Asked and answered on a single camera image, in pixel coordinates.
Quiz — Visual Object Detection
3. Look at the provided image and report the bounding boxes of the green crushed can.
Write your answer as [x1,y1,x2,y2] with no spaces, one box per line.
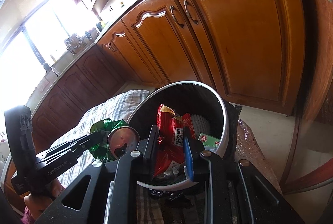
[89,119,140,163]

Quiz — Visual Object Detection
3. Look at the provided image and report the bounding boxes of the red snack bag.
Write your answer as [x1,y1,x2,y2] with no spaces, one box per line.
[154,104,196,176]

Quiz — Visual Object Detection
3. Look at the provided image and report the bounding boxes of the green milk carton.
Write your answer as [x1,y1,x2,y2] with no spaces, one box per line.
[198,133,220,151]

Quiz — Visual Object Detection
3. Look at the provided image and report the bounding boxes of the white foam net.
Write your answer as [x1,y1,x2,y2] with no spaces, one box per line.
[191,115,211,138]

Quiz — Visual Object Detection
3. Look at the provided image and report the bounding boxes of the white round trash bin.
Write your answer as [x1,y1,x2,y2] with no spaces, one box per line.
[127,81,235,192]

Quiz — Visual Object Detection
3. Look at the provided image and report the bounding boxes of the kitchen faucet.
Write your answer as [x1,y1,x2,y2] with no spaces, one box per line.
[42,62,59,77]

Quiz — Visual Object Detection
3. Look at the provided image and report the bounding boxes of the lower wooden kitchen cabinets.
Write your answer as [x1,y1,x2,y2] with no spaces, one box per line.
[32,0,305,152]

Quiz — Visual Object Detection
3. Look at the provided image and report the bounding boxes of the person's left hand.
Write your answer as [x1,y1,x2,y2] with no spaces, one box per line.
[24,179,64,223]

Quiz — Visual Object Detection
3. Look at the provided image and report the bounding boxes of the plaid checkered tablecloth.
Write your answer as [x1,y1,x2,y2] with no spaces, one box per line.
[51,90,164,223]

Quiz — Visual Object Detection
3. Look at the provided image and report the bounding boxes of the wooden chair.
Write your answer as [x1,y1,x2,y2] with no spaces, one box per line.
[279,119,333,195]

